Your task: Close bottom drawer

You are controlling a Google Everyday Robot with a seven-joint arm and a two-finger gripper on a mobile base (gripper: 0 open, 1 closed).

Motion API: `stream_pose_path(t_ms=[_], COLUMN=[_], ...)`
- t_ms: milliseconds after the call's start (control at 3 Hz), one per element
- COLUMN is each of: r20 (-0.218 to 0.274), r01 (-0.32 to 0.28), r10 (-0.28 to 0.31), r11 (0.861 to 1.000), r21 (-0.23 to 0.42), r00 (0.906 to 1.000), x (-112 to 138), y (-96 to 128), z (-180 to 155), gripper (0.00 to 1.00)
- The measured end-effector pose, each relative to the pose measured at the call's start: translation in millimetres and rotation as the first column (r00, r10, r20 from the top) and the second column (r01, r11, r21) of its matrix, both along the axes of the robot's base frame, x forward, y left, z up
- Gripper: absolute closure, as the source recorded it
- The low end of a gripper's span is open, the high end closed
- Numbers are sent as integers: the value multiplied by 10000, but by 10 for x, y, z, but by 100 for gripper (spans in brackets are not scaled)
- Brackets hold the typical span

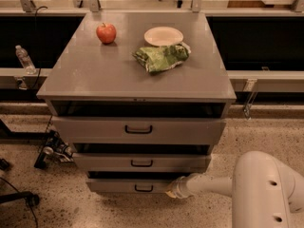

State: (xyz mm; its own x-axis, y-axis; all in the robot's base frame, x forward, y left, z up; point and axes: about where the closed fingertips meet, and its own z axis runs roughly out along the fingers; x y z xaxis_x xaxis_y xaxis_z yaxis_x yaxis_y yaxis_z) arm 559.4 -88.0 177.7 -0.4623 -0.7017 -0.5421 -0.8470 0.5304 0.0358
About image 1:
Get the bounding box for red apple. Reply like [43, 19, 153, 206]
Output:
[96, 23, 116, 44]

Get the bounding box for white plate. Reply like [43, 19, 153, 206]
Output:
[144, 27, 183, 47]

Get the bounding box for clear plastic water bottle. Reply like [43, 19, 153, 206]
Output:
[15, 45, 36, 75]

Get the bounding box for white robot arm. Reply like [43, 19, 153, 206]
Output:
[166, 151, 304, 228]

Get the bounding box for green chip bag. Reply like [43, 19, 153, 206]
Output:
[132, 43, 191, 73]

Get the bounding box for black device on floor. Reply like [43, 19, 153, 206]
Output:
[34, 130, 73, 169]

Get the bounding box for black chair leg caster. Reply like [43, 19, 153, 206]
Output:
[0, 177, 41, 228]

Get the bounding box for grey drawer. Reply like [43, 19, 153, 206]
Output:
[86, 172, 188, 194]
[52, 100, 225, 145]
[73, 143, 211, 173]

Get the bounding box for grey middle drawer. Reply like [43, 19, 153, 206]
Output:
[73, 143, 211, 173]

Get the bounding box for metal clamp hook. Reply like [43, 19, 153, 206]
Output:
[243, 79, 257, 120]

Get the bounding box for grey top drawer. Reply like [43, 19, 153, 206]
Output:
[52, 100, 225, 145]

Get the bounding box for black cable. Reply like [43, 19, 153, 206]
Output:
[29, 5, 49, 90]

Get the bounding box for grey drawer cabinet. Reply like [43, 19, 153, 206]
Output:
[36, 10, 238, 188]

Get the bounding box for grey bottom drawer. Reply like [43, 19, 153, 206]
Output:
[86, 172, 188, 194]

